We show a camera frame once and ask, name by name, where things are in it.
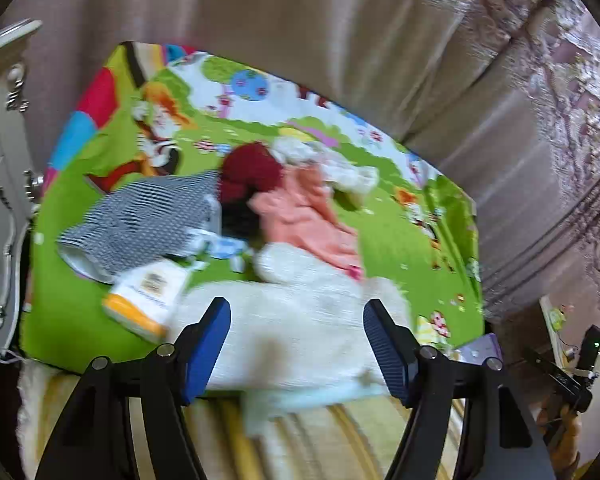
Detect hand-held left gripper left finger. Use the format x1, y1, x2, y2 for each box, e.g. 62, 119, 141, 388
35, 297, 232, 480

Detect white orange wipes packet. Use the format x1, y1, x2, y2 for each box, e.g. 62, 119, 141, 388
102, 257, 191, 343

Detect patterned lace curtain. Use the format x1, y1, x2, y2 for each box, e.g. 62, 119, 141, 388
405, 0, 600, 346

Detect white fluffy garment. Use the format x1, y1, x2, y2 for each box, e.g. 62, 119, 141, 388
172, 242, 417, 437

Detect person's right hand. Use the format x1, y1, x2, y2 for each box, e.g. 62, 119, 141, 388
536, 399, 583, 472

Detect red fuzzy slipper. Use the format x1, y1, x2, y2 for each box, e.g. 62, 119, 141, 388
219, 142, 286, 206

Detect beige curtain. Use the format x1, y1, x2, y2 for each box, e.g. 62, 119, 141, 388
0, 0, 600, 321

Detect black white striped garment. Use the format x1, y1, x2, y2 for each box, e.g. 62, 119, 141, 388
57, 170, 222, 283

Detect pink fleece garment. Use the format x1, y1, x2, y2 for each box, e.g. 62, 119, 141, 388
247, 165, 367, 280

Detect light blue white small cloth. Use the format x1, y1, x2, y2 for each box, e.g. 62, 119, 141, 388
187, 230, 253, 272

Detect green cartoon printed mat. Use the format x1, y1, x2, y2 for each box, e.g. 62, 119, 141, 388
20, 42, 483, 376

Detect striped beige cushion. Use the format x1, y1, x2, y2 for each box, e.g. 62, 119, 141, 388
30, 360, 481, 480

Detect white carved cabinet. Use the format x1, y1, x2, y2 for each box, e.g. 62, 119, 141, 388
0, 19, 46, 361

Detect white fluffy blanket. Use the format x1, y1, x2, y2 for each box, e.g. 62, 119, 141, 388
17, 360, 58, 480

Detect dark cloth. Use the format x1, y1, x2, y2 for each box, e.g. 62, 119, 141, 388
220, 200, 267, 252

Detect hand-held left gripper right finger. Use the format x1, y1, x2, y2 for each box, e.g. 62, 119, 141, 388
362, 298, 556, 480

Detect white floral cloth garment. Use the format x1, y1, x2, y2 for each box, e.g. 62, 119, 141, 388
274, 137, 381, 197

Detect purple storage box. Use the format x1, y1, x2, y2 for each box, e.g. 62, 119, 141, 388
452, 334, 504, 364

